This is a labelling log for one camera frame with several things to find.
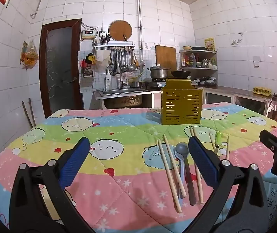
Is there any white soap bottle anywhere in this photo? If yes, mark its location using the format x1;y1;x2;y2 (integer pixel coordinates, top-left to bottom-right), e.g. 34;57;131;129
104;71;112;91

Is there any steel lidded cooking pot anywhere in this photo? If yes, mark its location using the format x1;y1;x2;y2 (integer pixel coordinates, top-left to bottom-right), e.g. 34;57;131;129
148;64;171;80

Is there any metal corner shelf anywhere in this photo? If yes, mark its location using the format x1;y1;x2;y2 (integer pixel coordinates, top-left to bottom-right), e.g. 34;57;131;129
179;49;219;72

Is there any black wok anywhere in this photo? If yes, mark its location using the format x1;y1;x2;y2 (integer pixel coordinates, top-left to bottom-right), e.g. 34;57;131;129
170;70;192;78

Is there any grey spoon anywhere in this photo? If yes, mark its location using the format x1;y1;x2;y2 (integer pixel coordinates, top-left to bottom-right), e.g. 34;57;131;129
175;142;197;206

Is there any white wall controller box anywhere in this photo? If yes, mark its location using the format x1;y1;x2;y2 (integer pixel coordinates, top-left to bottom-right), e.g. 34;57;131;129
81;30;97;39

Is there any kitchen counter cabinet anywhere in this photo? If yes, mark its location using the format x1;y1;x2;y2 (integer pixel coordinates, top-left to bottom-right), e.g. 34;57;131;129
201;85;273;117

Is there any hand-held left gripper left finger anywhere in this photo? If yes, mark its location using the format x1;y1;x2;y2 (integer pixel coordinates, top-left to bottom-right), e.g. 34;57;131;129
9;136;95;233

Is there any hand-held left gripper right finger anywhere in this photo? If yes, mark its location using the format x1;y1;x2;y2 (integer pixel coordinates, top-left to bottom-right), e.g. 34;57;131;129
184;136;268;233

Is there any stack of bowls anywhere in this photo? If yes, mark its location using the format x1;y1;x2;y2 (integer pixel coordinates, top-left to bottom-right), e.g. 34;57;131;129
193;77;218;86

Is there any cartoon printed blanket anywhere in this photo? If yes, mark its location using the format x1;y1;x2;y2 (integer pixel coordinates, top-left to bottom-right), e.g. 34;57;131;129
0;102;277;233

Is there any steel faucet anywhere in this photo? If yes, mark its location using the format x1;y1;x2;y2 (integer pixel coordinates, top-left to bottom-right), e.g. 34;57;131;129
118;61;128;89

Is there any green handled peeler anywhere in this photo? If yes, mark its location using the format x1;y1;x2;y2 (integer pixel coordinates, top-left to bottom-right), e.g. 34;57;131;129
215;131;222;154

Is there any dark wooden glass door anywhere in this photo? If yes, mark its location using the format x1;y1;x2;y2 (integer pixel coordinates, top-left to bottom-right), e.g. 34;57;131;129
39;19;84;118

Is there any yellow egg carton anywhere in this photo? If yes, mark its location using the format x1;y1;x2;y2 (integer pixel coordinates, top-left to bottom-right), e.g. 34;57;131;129
253;87;273;96

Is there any rectangular wooden cutting board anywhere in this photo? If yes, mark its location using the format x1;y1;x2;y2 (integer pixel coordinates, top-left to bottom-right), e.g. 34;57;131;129
155;45;178;71

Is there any yellow hanging toy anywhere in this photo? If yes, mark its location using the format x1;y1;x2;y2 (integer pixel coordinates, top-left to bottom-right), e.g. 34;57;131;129
85;53;97;65

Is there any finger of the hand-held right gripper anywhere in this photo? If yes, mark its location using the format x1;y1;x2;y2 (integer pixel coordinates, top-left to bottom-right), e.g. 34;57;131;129
260;129;277;152

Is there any metal wall rack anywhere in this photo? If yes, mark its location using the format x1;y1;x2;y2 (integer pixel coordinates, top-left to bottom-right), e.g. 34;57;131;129
93;42;136;51

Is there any steel sink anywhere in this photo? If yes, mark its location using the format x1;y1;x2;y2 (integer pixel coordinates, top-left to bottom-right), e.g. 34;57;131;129
95;88;162;110

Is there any yellow plastic bag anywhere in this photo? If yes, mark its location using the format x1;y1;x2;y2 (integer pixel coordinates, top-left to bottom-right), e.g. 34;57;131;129
23;41;39;67

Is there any gold slotted utensil holder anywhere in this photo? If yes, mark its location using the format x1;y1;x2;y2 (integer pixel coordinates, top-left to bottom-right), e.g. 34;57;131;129
161;79;203;125

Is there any white hanging cloth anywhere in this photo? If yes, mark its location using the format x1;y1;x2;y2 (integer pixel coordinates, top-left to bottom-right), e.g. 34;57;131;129
97;50;111;62

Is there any yellow wall poster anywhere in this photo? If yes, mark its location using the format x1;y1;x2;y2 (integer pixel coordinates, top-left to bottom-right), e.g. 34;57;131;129
204;37;215;52

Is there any row of hanging ladles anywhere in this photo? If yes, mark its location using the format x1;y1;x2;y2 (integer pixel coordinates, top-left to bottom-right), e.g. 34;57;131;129
109;49;140;74

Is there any light blue spoon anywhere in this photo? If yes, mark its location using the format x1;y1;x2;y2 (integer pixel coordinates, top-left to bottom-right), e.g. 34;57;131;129
174;150;187;199

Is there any gas stove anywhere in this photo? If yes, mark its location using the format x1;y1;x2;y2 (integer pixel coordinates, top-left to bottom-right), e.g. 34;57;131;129
144;78;168;89

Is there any metal wall pipe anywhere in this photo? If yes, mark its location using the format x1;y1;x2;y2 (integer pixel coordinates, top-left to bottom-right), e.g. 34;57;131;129
136;0;144;62

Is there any leaning wooden stick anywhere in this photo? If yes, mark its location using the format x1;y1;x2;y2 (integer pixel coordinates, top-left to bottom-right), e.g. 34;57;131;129
21;101;33;129
28;98;36;128

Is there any round bamboo lid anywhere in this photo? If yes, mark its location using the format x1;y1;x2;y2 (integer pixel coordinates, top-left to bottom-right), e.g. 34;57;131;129
109;20;133;42

